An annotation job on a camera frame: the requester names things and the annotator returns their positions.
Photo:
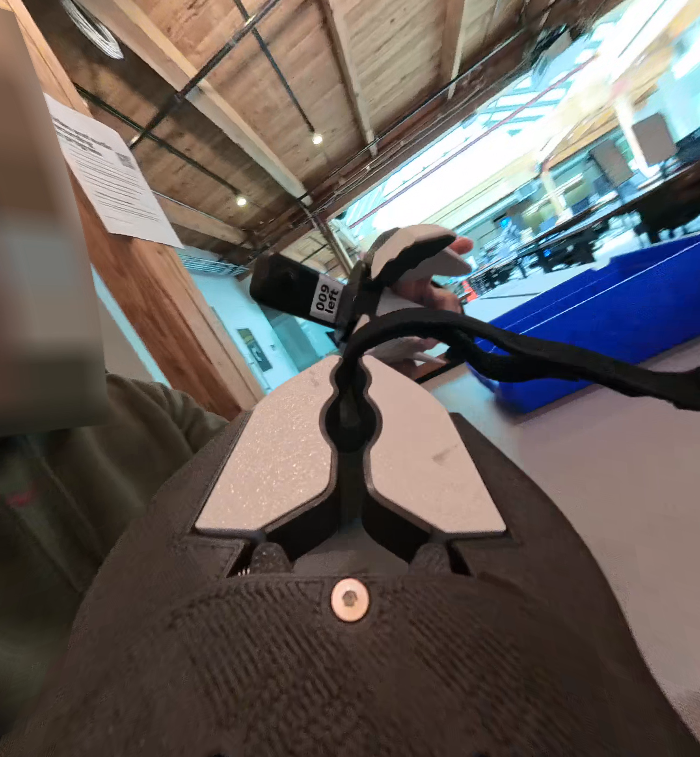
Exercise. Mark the person's olive sweatshirt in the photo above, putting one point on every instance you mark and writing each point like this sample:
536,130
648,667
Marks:
42,502

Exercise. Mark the silver ventilation duct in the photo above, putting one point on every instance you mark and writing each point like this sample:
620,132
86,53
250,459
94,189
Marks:
99,35

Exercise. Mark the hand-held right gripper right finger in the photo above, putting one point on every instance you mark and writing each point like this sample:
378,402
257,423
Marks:
427,467

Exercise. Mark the white paper notice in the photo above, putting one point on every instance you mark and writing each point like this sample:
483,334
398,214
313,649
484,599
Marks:
113,177

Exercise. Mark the wooden column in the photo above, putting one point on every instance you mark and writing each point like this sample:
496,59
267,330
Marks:
149,278

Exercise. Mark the person's left hand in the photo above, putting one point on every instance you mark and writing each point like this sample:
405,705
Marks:
430,295

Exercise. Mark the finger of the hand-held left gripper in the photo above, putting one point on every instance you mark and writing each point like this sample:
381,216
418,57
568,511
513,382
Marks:
409,356
403,239

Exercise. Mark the large blue bin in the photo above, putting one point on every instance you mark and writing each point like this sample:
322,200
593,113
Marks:
592,307

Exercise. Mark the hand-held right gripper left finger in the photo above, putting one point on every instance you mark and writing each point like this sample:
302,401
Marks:
267,467

